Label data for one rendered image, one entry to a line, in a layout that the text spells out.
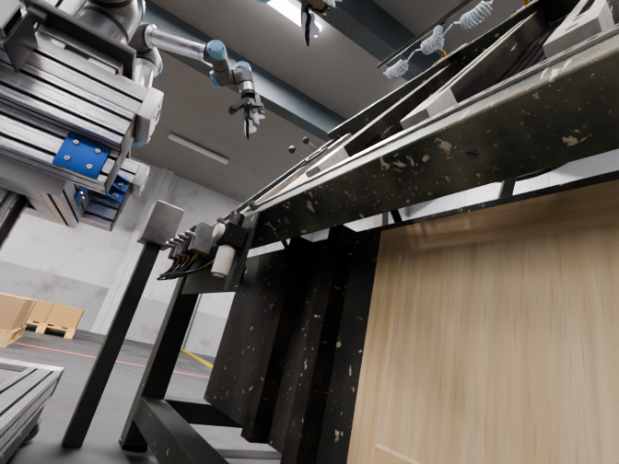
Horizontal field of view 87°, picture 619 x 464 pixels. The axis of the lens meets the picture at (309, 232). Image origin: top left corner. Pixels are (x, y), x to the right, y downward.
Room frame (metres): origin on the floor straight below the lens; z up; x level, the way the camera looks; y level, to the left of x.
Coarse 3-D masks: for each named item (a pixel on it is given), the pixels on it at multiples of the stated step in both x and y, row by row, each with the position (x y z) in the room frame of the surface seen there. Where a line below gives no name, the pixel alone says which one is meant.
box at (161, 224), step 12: (156, 204) 1.31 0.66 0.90; (168, 204) 1.33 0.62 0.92; (156, 216) 1.32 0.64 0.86; (168, 216) 1.34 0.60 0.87; (180, 216) 1.37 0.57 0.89; (144, 228) 1.33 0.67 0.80; (156, 228) 1.33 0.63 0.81; (168, 228) 1.35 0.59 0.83; (144, 240) 1.34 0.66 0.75; (156, 240) 1.34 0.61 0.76; (168, 240) 1.36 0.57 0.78
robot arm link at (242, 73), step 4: (236, 64) 1.22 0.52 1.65; (240, 64) 1.21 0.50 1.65; (244, 64) 1.21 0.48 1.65; (248, 64) 1.23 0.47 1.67; (236, 68) 1.22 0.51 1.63; (240, 68) 1.22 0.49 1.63; (244, 68) 1.22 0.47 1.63; (248, 68) 1.22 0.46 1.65; (236, 72) 1.22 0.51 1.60; (240, 72) 1.22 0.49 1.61; (244, 72) 1.22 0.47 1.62; (248, 72) 1.23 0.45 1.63; (236, 76) 1.23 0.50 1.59; (240, 76) 1.23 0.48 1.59; (244, 76) 1.22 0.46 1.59; (248, 76) 1.23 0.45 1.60; (236, 80) 1.24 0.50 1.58; (240, 80) 1.23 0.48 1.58; (244, 80) 1.23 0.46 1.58; (248, 80) 1.23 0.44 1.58; (252, 80) 1.25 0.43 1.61; (236, 84) 1.26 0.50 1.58
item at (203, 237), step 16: (224, 224) 0.89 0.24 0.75; (240, 224) 0.89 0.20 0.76; (256, 224) 0.88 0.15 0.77; (176, 240) 1.07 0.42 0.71; (192, 240) 0.99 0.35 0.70; (208, 240) 0.98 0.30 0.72; (224, 240) 0.86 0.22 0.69; (240, 240) 0.88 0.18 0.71; (176, 256) 1.13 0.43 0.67; (192, 256) 1.04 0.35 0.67; (208, 256) 1.13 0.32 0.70; (224, 256) 0.87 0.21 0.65; (240, 256) 0.90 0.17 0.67; (176, 272) 1.04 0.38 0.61; (192, 272) 0.95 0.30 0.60; (208, 272) 1.10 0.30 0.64; (224, 272) 0.88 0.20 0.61; (240, 272) 0.88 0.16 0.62; (192, 288) 1.20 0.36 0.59; (208, 288) 1.05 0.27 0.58; (224, 288) 0.94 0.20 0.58
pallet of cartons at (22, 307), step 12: (0, 300) 2.95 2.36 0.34; (12, 300) 2.99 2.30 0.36; (24, 300) 3.02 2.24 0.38; (36, 300) 3.66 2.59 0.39; (0, 312) 2.97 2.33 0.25; (12, 312) 3.01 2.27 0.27; (24, 312) 3.28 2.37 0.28; (0, 324) 2.99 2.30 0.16; (12, 324) 3.02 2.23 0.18; (24, 324) 3.72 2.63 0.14; (0, 336) 3.00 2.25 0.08; (12, 336) 3.44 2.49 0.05
